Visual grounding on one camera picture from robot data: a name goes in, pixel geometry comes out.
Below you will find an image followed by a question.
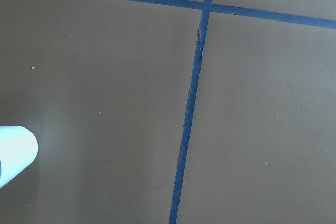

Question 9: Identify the far light blue cup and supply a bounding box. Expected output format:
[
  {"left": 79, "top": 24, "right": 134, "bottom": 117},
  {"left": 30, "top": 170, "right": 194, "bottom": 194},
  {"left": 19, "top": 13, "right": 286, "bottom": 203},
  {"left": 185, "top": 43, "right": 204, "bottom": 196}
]
[{"left": 1, "top": 126, "right": 38, "bottom": 187}]

